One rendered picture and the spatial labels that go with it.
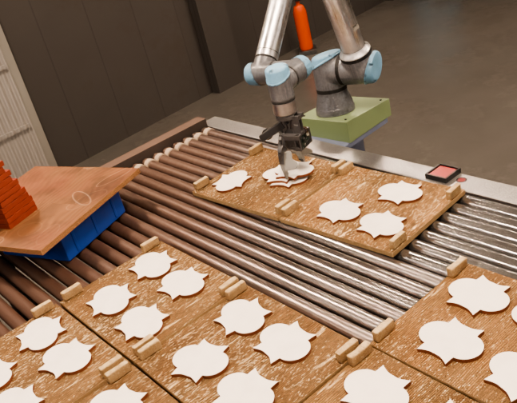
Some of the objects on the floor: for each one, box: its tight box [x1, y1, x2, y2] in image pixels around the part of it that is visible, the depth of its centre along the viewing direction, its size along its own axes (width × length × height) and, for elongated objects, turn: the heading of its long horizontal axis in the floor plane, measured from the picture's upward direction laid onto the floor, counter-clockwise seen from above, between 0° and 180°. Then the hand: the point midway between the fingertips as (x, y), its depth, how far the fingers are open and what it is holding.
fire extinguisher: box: [293, 0, 317, 56], centre depth 648 cm, size 23×23×53 cm
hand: (293, 169), depth 225 cm, fingers open, 10 cm apart
